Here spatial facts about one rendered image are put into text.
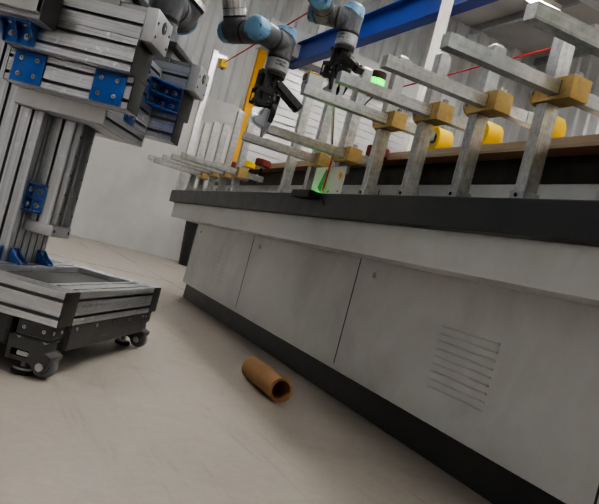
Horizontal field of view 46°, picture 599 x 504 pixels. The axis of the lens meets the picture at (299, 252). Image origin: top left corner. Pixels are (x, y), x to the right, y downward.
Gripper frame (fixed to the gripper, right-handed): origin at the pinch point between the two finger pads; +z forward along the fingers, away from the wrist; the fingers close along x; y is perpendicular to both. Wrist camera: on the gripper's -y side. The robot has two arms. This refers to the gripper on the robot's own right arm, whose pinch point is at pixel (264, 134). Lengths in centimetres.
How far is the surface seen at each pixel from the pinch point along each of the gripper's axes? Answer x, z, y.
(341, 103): 26.5, -11.8, -12.5
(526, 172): 97, 6, -30
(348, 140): -2.2, -8.1, -30.6
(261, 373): 5, 76, -20
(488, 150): 58, -6, -46
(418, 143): 48, -4, -30
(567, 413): 104, 54, -52
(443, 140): 29, -12, -49
